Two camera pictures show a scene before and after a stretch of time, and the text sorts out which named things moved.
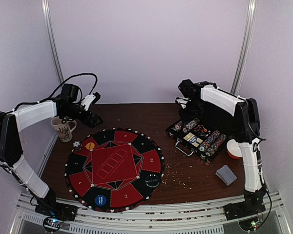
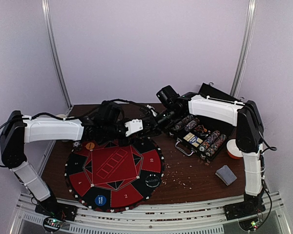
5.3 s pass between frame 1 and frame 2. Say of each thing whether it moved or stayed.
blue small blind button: stayed
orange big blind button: stayed
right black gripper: moved
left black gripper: moved
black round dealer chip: stayed
